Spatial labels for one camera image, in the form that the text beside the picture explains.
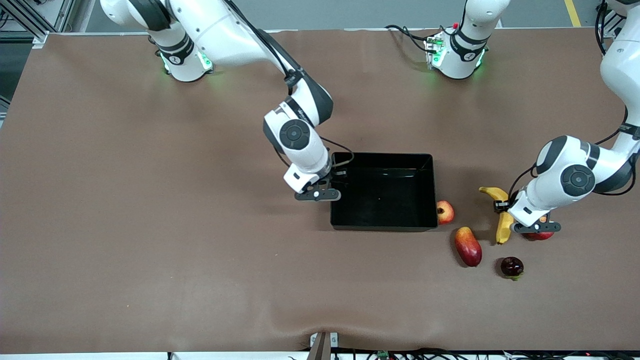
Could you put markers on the yellow banana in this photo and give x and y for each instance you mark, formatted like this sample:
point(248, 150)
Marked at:
point(504, 230)

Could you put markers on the black rectangular plastic box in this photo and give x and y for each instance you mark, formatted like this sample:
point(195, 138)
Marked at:
point(385, 200)

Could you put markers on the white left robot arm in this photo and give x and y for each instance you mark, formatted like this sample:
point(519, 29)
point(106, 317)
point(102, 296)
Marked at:
point(620, 60)

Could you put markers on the red yellow mango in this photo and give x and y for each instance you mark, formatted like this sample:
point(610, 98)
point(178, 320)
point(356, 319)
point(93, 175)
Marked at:
point(468, 247)

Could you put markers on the red yellow apple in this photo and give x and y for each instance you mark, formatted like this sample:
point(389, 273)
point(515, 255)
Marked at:
point(446, 212)

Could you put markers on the dark red mangosteen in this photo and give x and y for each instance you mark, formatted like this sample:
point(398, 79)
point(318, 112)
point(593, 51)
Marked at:
point(511, 266)

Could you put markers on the small green connector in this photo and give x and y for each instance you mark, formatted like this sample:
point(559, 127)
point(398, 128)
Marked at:
point(383, 355)

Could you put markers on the aluminium frame corner post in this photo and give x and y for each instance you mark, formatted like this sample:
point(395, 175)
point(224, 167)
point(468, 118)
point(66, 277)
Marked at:
point(602, 33)

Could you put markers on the aluminium frame with black struts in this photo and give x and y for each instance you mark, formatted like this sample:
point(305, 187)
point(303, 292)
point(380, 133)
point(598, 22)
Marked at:
point(62, 12)

